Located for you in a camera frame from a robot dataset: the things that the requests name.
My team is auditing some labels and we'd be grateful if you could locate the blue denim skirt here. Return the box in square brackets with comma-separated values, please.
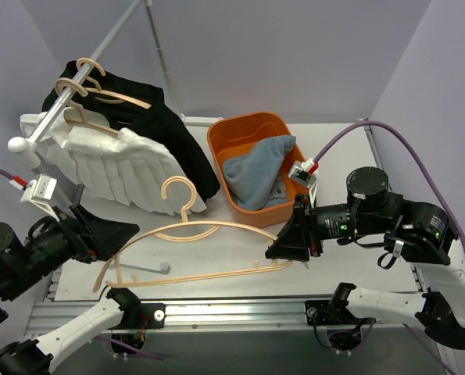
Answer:
[222, 135, 296, 211]

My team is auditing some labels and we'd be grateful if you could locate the white pleated skirt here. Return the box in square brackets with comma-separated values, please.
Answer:
[37, 108, 191, 216]

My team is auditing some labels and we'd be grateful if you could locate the wooden hanger for white skirt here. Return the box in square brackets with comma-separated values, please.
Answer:
[55, 77, 118, 137]

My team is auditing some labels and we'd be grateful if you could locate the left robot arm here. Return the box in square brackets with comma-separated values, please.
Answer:
[0, 205, 140, 374]

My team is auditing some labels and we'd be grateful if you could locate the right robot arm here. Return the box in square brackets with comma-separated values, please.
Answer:
[265, 166, 465, 350]

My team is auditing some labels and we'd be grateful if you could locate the black skirt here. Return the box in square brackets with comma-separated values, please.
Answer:
[40, 60, 222, 204]

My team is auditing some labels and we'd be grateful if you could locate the wooden hanger for black skirt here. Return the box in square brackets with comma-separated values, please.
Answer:
[76, 57, 152, 109]

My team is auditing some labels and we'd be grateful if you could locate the orange plastic basket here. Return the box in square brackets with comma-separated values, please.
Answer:
[207, 112, 307, 227]

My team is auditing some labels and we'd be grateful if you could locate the white metal clothes rack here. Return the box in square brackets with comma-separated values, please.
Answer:
[7, 0, 225, 274]

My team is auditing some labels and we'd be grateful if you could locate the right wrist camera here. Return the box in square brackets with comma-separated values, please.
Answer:
[288, 159, 319, 207]

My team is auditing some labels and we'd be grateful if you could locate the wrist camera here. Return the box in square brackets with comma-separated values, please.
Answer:
[9, 174, 59, 222]
[288, 159, 319, 207]

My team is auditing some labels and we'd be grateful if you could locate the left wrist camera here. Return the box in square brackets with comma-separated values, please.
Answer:
[9, 174, 59, 222]

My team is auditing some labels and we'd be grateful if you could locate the aluminium mounting rail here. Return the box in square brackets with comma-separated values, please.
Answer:
[23, 298, 450, 337]

